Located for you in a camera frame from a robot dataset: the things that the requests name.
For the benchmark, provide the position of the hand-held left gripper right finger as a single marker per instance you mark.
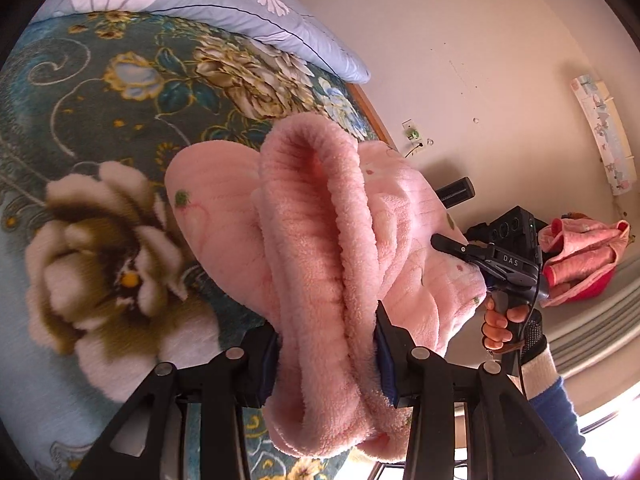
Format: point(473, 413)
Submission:
point(387, 370)

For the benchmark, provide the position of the pink and red garment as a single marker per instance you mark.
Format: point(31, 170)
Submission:
point(585, 260)

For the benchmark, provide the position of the pink fleece garment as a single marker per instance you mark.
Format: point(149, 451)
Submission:
point(310, 260)

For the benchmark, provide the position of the light blue daisy quilt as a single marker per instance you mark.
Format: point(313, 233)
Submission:
point(250, 10)

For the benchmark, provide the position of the teal floral blanket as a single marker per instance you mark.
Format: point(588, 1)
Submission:
point(100, 110)

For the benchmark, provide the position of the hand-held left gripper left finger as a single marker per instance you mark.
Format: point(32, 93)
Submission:
point(265, 370)

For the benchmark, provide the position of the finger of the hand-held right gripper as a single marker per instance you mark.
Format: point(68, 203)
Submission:
point(456, 192)
point(452, 246)

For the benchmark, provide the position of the grey striped window ledge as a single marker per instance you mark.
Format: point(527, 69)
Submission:
point(595, 330)

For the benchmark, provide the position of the person's right hand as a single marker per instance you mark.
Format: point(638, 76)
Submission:
point(495, 332)

